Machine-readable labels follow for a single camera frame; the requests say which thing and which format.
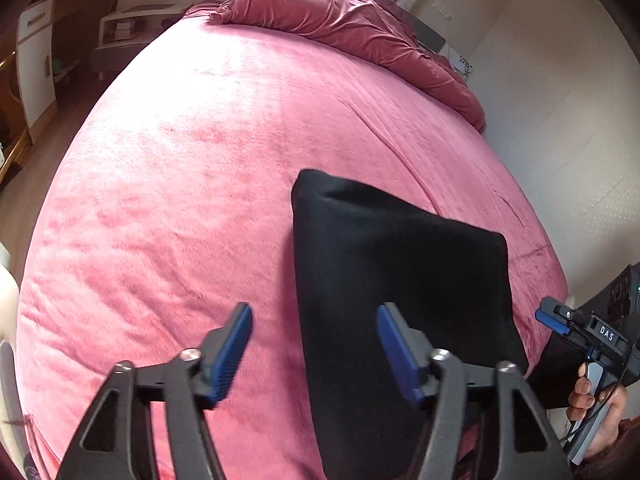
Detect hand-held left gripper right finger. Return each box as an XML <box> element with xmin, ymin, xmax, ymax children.
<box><xmin>376</xmin><ymin>302</ymin><xmax>576</xmax><ymax>480</ymax></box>

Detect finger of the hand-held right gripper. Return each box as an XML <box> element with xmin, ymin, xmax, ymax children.
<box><xmin>534</xmin><ymin>310</ymin><xmax>572</xmax><ymax>336</ymax></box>
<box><xmin>541</xmin><ymin>297</ymin><xmax>577</xmax><ymax>322</ymax></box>

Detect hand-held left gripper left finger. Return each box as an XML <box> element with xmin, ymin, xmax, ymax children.
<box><xmin>55</xmin><ymin>302</ymin><xmax>253</xmax><ymax>480</ymax></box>

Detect black pants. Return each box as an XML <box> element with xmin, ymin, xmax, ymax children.
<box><xmin>291</xmin><ymin>169</ymin><xmax>531</xmax><ymax>480</ymax></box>

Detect person's right forearm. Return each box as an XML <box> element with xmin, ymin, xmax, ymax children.
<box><xmin>575</xmin><ymin>417</ymin><xmax>640</xmax><ymax>480</ymax></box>

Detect person's right hand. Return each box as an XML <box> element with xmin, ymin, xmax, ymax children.
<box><xmin>567</xmin><ymin>362</ymin><xmax>629</xmax><ymax>457</ymax></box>

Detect black device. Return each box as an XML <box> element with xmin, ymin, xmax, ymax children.
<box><xmin>580</xmin><ymin>261</ymin><xmax>640</xmax><ymax>361</ymax></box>

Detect pink bed sheet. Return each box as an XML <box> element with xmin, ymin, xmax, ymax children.
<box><xmin>15</xmin><ymin>17</ymin><xmax>568</xmax><ymax>480</ymax></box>

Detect wooden armchair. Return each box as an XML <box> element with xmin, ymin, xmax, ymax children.
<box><xmin>0</xmin><ymin>50</ymin><xmax>32</xmax><ymax>188</ymax></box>

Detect red velvet duvet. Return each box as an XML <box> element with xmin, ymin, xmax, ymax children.
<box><xmin>187</xmin><ymin>0</ymin><xmax>488</xmax><ymax>133</ymax></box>

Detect white nightstand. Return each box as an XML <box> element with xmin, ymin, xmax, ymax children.
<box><xmin>92</xmin><ymin>2</ymin><xmax>193</xmax><ymax>82</ymax></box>

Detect white cabinet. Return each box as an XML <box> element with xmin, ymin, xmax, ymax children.
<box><xmin>15</xmin><ymin>0</ymin><xmax>59</xmax><ymax>144</ymax></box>

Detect black cable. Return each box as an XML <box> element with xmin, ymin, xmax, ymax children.
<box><xmin>560</xmin><ymin>345</ymin><xmax>640</xmax><ymax>445</ymax></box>

